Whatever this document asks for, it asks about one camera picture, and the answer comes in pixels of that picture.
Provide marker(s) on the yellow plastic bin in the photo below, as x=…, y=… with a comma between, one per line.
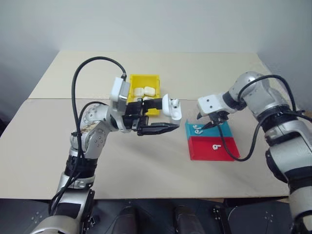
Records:
x=142, y=80

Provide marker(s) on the red plastic tray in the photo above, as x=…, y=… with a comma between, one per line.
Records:
x=207, y=153

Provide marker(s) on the white earbud case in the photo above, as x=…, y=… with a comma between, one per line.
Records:
x=176, y=115
x=149, y=91

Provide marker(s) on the closed white earbud case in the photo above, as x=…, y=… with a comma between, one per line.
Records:
x=149, y=91

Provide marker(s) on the black metal bracket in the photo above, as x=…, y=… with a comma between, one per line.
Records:
x=219, y=219

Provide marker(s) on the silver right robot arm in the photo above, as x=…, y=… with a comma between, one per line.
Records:
x=280, y=136

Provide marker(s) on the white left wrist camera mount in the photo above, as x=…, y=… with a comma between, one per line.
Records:
x=119, y=91

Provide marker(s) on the teal plastic tray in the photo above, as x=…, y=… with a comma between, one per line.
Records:
x=219, y=130

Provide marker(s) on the dark rounded shape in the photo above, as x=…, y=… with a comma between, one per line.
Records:
x=125, y=219
x=187, y=219

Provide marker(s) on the white earbud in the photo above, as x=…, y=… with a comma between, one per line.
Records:
x=174, y=103
x=215, y=147
x=198, y=132
x=195, y=126

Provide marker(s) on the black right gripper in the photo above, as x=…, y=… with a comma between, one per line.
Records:
x=218, y=117

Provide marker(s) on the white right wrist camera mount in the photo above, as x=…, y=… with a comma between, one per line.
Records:
x=209, y=103

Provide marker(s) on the black metal plate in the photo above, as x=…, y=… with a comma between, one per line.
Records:
x=263, y=217
x=22, y=217

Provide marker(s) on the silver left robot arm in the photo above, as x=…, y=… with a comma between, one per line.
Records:
x=95, y=136

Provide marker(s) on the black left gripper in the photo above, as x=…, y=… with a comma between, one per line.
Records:
x=132, y=119

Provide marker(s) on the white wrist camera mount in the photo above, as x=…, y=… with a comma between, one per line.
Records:
x=119, y=91
x=209, y=103

